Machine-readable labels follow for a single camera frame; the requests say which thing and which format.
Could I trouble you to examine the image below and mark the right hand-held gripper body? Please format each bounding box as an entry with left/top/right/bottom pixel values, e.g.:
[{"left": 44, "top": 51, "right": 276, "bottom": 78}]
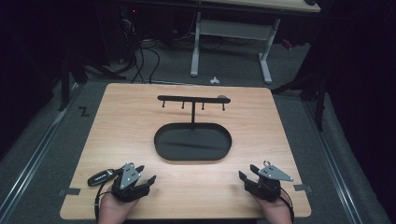
[{"left": 244, "top": 159, "right": 294, "bottom": 203}]

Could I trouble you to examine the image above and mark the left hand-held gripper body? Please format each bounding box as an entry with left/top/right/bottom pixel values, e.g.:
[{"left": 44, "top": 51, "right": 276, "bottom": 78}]
[{"left": 110, "top": 161, "right": 150, "bottom": 203}]

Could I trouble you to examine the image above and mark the black key rack with tray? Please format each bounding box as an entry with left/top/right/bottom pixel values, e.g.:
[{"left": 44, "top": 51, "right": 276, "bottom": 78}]
[{"left": 153, "top": 94, "right": 233, "bottom": 162}]

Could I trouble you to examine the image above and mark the person's right hand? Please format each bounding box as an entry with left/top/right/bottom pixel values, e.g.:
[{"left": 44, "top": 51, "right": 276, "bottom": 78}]
[{"left": 251, "top": 192, "right": 294, "bottom": 224}]

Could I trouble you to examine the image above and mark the person's left hand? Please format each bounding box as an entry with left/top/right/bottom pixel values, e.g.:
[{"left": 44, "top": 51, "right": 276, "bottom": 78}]
[{"left": 97, "top": 186, "right": 140, "bottom": 224}]

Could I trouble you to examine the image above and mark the black floor tape mark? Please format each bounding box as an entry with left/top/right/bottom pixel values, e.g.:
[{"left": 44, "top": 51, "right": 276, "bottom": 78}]
[{"left": 78, "top": 105, "right": 92, "bottom": 118}]

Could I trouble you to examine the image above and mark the black metal stand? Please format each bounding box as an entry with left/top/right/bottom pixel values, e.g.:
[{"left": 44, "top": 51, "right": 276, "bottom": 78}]
[
  {"left": 57, "top": 55, "right": 127, "bottom": 112},
  {"left": 270, "top": 71, "right": 328, "bottom": 132}
]

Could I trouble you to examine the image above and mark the dark equipment tower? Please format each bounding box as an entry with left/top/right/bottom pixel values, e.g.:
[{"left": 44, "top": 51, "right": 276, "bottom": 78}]
[{"left": 120, "top": 4, "right": 142, "bottom": 61}]

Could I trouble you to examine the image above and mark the right hand-held gripper black cable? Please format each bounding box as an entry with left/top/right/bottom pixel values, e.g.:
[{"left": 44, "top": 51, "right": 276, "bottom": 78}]
[{"left": 277, "top": 186, "right": 295, "bottom": 224}]

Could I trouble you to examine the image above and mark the hand-held gripper black cable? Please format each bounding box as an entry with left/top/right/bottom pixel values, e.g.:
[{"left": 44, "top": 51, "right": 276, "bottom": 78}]
[
  {"left": 277, "top": 186, "right": 295, "bottom": 224},
  {"left": 93, "top": 167, "right": 123, "bottom": 224}
]

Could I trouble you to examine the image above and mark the left hand-held gripper black cable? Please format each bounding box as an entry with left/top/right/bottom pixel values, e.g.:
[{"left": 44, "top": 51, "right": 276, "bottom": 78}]
[{"left": 93, "top": 167, "right": 123, "bottom": 224}]

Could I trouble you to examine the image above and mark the metal floor rail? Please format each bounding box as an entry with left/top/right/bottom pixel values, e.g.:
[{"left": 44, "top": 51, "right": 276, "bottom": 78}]
[
  {"left": 0, "top": 82, "right": 82, "bottom": 224},
  {"left": 302, "top": 99, "right": 365, "bottom": 224}
]

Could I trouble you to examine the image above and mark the black floor cable bundle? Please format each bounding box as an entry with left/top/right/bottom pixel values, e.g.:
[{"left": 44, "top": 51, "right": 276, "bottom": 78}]
[{"left": 118, "top": 36, "right": 163, "bottom": 85}]

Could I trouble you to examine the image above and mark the white metal frame desk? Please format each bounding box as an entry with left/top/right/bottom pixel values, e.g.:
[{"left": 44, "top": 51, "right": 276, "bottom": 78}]
[{"left": 190, "top": 0, "right": 321, "bottom": 85}]

